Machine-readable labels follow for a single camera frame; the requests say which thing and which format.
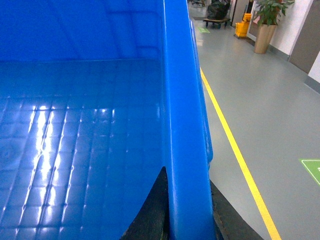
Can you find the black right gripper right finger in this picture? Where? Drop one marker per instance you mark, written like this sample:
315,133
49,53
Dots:
228,223

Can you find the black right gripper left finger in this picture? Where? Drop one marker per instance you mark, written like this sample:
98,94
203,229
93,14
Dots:
152,221

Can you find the blue plastic crate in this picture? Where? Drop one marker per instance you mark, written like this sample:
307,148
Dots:
96,96

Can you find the yellow mop bucket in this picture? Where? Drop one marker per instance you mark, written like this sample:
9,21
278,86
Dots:
241,28

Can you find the dolly with black bag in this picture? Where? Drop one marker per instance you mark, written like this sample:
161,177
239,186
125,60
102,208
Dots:
217,13

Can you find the gold planter with plant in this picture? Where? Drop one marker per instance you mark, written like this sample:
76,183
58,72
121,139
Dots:
268,15

